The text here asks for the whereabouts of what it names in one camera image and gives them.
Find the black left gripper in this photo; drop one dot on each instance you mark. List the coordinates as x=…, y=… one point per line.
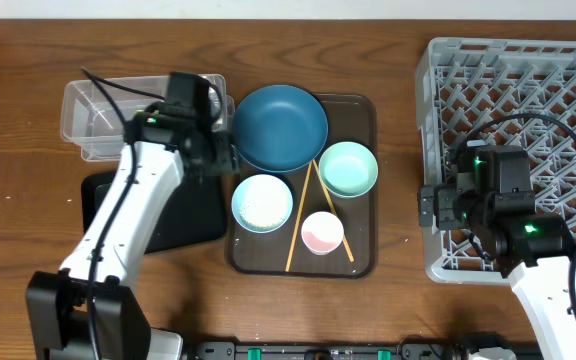
x=225, y=157

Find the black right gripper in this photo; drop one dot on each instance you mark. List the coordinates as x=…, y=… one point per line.
x=446, y=214

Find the light blue bowl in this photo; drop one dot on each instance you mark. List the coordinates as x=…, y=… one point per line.
x=264, y=184

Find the pink white cup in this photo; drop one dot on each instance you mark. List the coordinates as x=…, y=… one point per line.
x=322, y=232

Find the white rice pile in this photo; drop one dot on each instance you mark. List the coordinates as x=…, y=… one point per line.
x=263, y=212

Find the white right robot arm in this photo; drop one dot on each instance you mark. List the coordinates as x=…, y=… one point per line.
x=535, y=252

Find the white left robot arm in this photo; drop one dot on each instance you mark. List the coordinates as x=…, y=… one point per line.
x=165, y=194

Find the black waste tray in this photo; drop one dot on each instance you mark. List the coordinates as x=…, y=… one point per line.
x=194, y=213

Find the clear plastic waste bin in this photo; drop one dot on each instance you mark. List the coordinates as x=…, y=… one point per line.
x=89, y=121

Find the grey dishwasher rack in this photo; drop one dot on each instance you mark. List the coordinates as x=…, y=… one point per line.
x=461, y=83

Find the dark blue plate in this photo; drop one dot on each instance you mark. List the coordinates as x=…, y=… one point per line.
x=280, y=128

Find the mint green bowl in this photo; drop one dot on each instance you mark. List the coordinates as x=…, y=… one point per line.
x=348, y=169

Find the right wooden chopstick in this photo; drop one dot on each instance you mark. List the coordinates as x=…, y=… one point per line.
x=332, y=209

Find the wooden chopstick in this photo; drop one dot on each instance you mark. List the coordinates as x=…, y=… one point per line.
x=298, y=217
x=332, y=209

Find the brown serving tray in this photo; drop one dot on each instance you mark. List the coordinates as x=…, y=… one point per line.
x=351, y=118

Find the left wooden chopstick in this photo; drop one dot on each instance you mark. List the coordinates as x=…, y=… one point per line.
x=298, y=217

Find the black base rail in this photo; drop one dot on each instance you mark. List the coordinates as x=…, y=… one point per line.
x=412, y=348

